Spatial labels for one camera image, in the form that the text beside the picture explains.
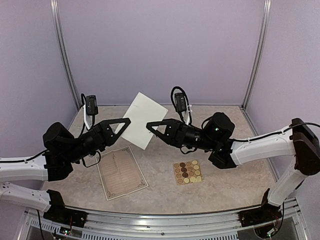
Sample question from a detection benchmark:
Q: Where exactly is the brown sticker sheet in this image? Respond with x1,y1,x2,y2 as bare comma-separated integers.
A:
172,159,203,186

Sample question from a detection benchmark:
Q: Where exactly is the aluminium frame post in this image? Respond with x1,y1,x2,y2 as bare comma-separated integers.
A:
50,0,81,110
241,0,272,112

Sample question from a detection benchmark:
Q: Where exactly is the beige lined letter paper top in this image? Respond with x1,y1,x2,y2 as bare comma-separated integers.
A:
121,92,168,150

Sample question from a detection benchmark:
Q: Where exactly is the right aluminium frame post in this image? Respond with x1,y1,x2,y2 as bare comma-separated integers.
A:
241,0,272,112

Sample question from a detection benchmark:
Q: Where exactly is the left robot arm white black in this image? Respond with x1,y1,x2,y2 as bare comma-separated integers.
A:
0,118,131,223

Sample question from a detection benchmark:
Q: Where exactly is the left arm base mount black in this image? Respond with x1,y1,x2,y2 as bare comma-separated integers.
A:
43,189,88,228

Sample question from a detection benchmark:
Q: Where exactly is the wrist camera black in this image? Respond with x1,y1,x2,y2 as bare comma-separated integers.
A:
85,95,99,116
174,92,187,113

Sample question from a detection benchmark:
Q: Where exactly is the beige lined letter paper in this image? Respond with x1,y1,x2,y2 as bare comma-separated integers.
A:
97,146,149,201
121,92,168,150

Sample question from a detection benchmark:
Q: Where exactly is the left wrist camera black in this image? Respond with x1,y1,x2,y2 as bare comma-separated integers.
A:
85,95,99,116

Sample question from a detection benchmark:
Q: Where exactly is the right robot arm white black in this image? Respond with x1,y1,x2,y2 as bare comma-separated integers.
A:
146,112,320,222

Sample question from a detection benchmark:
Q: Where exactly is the black right camera cable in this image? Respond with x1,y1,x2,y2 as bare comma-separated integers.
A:
170,86,195,126

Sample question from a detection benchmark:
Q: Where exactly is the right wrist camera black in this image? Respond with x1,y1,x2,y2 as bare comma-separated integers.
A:
174,92,187,113

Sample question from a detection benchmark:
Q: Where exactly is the left aluminium frame post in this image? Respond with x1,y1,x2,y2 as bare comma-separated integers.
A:
50,0,81,110

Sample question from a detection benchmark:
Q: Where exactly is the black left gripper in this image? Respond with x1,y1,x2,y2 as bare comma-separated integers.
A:
64,117,131,164

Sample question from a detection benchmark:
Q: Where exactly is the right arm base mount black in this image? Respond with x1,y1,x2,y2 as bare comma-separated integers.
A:
238,188,283,228

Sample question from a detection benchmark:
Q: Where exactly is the front aluminium rail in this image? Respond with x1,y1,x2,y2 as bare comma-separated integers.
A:
16,199,310,240

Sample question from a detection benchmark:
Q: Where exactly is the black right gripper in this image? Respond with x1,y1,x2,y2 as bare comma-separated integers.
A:
145,118,217,152

